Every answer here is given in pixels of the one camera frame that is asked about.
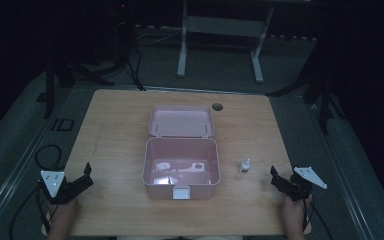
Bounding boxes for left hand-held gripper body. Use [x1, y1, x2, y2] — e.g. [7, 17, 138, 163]
[37, 170, 82, 205]

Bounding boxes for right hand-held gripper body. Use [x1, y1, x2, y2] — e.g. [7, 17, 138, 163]
[284, 166, 329, 202]

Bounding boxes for small clear bottle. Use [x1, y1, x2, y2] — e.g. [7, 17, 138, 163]
[238, 158, 252, 176]

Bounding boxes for pink plastic storage box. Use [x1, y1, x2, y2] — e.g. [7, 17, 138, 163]
[142, 104, 221, 201]

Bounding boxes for person's right hand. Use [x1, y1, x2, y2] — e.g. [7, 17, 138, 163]
[282, 194, 315, 231]

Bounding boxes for person's left hand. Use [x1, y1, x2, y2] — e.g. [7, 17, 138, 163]
[48, 197, 80, 231]

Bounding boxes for black tripod stand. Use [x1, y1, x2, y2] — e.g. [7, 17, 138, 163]
[265, 66, 346, 136]
[35, 58, 116, 120]

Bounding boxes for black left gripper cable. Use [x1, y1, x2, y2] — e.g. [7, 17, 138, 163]
[8, 184, 53, 240]

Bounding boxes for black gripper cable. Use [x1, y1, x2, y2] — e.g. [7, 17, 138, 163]
[301, 199, 335, 240]
[8, 184, 53, 240]

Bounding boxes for black looped cable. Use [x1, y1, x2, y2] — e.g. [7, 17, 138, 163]
[34, 144, 63, 172]

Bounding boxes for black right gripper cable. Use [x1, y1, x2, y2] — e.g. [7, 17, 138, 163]
[301, 199, 335, 240]

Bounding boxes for black rectangular floor frame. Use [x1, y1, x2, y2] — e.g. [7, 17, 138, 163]
[50, 117, 76, 132]

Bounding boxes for black floor cables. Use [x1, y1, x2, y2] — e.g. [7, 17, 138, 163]
[125, 41, 147, 92]

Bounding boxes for white floor cable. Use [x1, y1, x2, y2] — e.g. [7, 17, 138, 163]
[134, 30, 182, 46]

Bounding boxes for white metal desk frame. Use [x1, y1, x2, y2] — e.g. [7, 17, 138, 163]
[176, 0, 276, 85]

